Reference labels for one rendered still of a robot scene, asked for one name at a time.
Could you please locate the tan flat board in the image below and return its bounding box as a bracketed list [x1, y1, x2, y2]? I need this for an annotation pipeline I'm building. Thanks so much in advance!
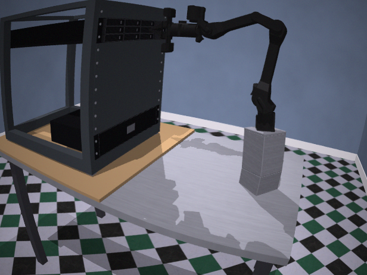
[0, 123, 195, 202]

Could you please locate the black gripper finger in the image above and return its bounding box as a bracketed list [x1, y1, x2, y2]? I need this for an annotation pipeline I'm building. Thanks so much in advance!
[149, 21, 166, 30]
[148, 30, 164, 39]

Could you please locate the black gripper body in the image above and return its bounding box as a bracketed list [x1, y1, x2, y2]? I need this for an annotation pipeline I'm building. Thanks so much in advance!
[161, 8, 186, 52]

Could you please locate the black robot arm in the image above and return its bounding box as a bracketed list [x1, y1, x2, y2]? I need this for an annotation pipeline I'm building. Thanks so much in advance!
[179, 5, 287, 132]

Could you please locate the black server rack frame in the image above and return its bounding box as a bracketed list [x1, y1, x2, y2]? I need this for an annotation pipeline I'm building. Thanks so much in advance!
[0, 0, 167, 176]

